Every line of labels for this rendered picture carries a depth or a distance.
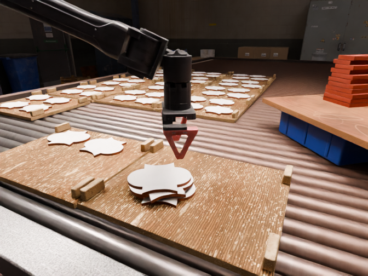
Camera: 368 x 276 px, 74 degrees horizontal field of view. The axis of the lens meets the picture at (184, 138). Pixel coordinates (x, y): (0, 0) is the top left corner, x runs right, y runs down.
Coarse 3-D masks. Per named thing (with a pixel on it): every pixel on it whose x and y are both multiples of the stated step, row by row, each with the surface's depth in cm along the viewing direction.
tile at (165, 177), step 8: (152, 168) 60; (160, 168) 60; (168, 168) 60; (176, 168) 60; (128, 176) 57; (136, 176) 57; (144, 176) 57; (152, 176) 57; (160, 176) 57; (168, 176) 57; (176, 176) 57; (184, 176) 57; (128, 184) 55; (136, 184) 54; (144, 184) 54; (152, 184) 54; (160, 184) 54; (168, 184) 54; (176, 184) 54; (184, 184) 54; (144, 192) 51; (152, 192) 52; (176, 192) 52
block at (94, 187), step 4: (96, 180) 56; (100, 180) 56; (88, 184) 55; (92, 184) 55; (96, 184) 55; (100, 184) 56; (104, 184) 57; (84, 188) 53; (88, 188) 53; (92, 188) 54; (96, 188) 55; (100, 188) 56; (80, 192) 53; (84, 192) 52; (88, 192) 53; (92, 192) 54; (96, 192) 56; (80, 196) 54; (84, 196) 53; (88, 196) 53; (92, 196) 55
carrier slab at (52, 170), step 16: (32, 144) 82; (80, 144) 82; (128, 144) 82; (0, 160) 71; (16, 160) 71; (32, 160) 71; (48, 160) 71; (64, 160) 71; (80, 160) 71; (96, 160) 71; (112, 160) 71; (128, 160) 71; (0, 176) 63; (16, 176) 63; (32, 176) 63; (48, 176) 63; (64, 176) 63; (80, 176) 63; (96, 176) 63; (112, 176) 63; (32, 192) 59; (48, 192) 56; (64, 192) 56
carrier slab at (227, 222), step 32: (160, 160) 71; (192, 160) 71; (224, 160) 71; (128, 192) 56; (224, 192) 56; (256, 192) 56; (288, 192) 57; (128, 224) 47; (160, 224) 47; (192, 224) 47; (224, 224) 47; (256, 224) 47; (224, 256) 40; (256, 256) 40
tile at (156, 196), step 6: (192, 180) 57; (186, 186) 54; (132, 192) 53; (138, 192) 52; (156, 192) 52; (162, 192) 52; (168, 192) 52; (180, 192) 52; (150, 198) 50; (156, 198) 50; (162, 198) 51
